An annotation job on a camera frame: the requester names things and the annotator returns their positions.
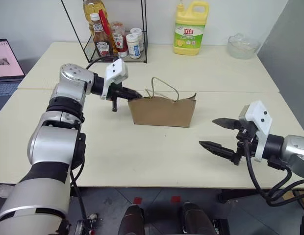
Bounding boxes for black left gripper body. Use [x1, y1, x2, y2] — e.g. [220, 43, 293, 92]
[105, 82, 125, 101]

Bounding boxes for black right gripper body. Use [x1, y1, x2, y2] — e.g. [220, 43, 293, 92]
[232, 119, 260, 166]

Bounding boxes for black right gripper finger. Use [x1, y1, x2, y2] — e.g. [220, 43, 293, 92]
[198, 140, 238, 163]
[212, 117, 241, 131]

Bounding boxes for brown paper bag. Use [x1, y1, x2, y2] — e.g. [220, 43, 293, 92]
[127, 77, 198, 129]

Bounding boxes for black table caster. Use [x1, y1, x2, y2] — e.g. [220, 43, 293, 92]
[217, 189, 241, 204]

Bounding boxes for white-lidded spice jar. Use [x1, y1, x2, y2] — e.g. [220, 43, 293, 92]
[125, 33, 142, 60]
[130, 27, 145, 52]

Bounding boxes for red squeeze ketchup bottle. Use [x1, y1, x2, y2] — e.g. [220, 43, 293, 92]
[109, 21, 129, 58]

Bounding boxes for white-capped ketchup bottle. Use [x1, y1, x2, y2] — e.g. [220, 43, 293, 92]
[90, 13, 114, 58]

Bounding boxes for dark rounded shape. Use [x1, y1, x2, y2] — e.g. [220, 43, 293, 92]
[117, 204, 146, 235]
[179, 203, 213, 235]

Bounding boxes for clear glass bowl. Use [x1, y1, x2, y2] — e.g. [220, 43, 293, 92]
[227, 32, 262, 60]

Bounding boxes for yellow detergent jug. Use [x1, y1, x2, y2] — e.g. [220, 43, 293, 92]
[172, 0, 210, 55]

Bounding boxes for cooking oil bottle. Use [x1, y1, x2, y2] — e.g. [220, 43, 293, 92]
[82, 0, 119, 54]

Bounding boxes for open laptop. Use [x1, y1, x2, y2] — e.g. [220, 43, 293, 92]
[0, 38, 26, 111]

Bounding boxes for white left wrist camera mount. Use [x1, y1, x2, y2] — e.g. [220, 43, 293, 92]
[100, 58, 129, 100]

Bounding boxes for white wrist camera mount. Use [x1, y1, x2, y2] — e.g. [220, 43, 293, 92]
[100, 58, 129, 100]
[239, 99, 274, 163]

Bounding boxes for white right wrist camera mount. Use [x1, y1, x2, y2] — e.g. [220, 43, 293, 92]
[239, 99, 274, 163]

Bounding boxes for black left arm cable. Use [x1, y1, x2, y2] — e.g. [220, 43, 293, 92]
[85, 56, 119, 71]

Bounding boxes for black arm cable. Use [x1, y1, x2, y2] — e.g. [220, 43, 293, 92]
[85, 56, 119, 71]
[243, 138, 304, 207]

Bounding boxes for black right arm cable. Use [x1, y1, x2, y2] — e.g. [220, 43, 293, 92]
[243, 138, 304, 207]

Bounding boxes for black wire rack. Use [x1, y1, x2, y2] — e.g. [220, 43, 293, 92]
[60, 0, 149, 64]

